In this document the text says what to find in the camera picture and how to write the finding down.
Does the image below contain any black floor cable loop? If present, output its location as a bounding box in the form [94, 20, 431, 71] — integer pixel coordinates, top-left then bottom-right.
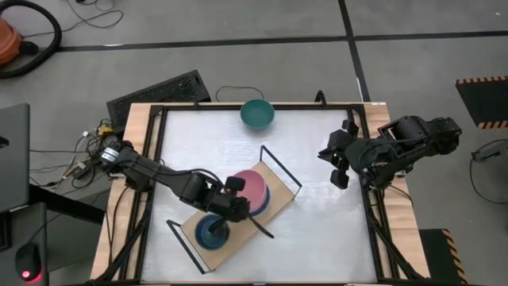
[469, 137, 508, 206]

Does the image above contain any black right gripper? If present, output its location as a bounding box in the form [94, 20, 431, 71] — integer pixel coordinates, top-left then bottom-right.
[317, 118, 360, 190]

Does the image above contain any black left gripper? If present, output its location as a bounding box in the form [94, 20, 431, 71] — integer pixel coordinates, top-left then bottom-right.
[206, 176, 275, 239]

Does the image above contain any hazard-striped black floor mat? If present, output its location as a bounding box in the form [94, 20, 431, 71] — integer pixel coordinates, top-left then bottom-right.
[454, 75, 508, 130]
[418, 228, 470, 286]

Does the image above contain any grey laptop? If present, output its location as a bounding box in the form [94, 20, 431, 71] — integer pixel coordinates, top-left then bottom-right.
[0, 102, 32, 214]

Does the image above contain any thin black floor cable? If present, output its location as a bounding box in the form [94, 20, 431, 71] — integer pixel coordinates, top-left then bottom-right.
[65, 0, 125, 29]

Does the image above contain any cyan blue bowl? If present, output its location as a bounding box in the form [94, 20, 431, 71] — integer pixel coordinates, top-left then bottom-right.
[194, 214, 231, 251]

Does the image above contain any wooden dish rack tray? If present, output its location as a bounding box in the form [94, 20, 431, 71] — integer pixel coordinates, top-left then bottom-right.
[165, 145, 303, 276]

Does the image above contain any teal bowl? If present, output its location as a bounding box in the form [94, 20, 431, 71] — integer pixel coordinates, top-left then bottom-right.
[239, 99, 275, 131]

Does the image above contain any black table frame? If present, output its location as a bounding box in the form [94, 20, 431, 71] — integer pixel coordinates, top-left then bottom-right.
[89, 101, 432, 285]

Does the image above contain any light pink bowl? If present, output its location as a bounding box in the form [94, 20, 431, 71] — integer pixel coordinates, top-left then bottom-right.
[233, 169, 268, 214]

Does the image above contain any orange vacuum cleaner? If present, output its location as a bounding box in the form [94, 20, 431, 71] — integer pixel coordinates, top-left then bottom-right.
[0, 16, 24, 67]

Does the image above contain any black cable loop behind table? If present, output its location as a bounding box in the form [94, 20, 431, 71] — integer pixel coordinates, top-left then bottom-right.
[215, 85, 266, 103]

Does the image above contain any black desk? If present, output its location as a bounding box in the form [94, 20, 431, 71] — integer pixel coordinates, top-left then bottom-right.
[0, 184, 106, 286]

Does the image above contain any black vacuum hose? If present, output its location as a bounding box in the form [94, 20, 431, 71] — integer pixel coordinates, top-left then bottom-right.
[0, 0, 64, 79]

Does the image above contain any slate blue bowl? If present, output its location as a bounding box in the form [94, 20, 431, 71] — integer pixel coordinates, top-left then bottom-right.
[252, 184, 272, 218]

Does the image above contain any tangled cable bundle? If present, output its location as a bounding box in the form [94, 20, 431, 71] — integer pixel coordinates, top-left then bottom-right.
[29, 118, 120, 190]

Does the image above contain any black computer mouse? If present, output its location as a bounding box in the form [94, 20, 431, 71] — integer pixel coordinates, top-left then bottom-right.
[14, 242, 43, 283]

